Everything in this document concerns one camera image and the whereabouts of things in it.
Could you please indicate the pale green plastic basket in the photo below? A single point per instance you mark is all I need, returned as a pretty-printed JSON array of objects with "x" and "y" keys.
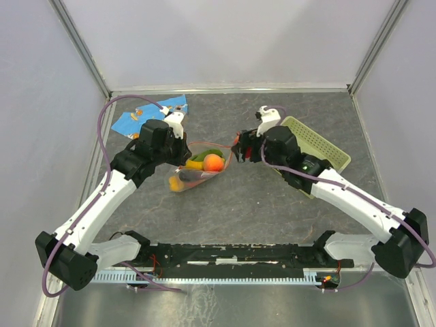
[{"x": 311, "y": 143}]

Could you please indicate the red strawberry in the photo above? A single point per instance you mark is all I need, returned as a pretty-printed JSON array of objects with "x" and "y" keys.
[{"x": 193, "y": 183}]

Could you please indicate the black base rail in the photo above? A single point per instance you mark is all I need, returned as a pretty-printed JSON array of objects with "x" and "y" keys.
[{"x": 225, "y": 261}]

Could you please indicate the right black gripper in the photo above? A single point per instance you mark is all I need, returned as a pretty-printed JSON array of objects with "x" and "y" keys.
[{"x": 246, "y": 139}]

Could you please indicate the green leaf vegetable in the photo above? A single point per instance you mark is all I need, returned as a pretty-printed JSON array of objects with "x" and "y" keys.
[{"x": 201, "y": 156}]

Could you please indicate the dark purple eggplant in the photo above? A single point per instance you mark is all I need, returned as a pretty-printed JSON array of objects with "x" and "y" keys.
[{"x": 191, "y": 175}]

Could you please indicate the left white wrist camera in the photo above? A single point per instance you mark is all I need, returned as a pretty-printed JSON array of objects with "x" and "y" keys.
[{"x": 174, "y": 119}]

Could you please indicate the light blue cable duct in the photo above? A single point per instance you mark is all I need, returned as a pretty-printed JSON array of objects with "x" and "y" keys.
[{"x": 128, "y": 276}]

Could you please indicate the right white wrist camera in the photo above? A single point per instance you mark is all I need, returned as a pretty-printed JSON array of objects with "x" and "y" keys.
[{"x": 269, "y": 116}]

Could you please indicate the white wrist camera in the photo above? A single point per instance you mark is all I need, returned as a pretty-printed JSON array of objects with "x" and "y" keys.
[
  {"x": 174, "y": 119},
  {"x": 269, "y": 116}
]

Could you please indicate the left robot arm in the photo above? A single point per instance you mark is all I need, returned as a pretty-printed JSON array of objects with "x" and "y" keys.
[{"x": 69, "y": 253}]

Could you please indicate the blue patterned cloth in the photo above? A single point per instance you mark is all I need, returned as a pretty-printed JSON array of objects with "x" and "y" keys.
[{"x": 129, "y": 123}]

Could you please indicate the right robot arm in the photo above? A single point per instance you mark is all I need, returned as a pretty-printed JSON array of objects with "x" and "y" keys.
[{"x": 397, "y": 238}]

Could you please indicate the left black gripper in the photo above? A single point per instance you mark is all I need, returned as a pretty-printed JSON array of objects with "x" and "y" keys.
[{"x": 184, "y": 153}]

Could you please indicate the yellow banana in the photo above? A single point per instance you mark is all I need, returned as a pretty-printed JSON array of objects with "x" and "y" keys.
[{"x": 194, "y": 165}]

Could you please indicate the small orange mango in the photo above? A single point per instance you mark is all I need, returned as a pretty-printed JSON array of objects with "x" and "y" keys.
[{"x": 176, "y": 184}]

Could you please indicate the clear zip top bag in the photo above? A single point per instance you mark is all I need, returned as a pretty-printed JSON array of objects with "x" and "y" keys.
[{"x": 196, "y": 148}]

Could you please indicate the orange peach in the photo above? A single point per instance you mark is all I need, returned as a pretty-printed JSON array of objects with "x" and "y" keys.
[{"x": 213, "y": 163}]

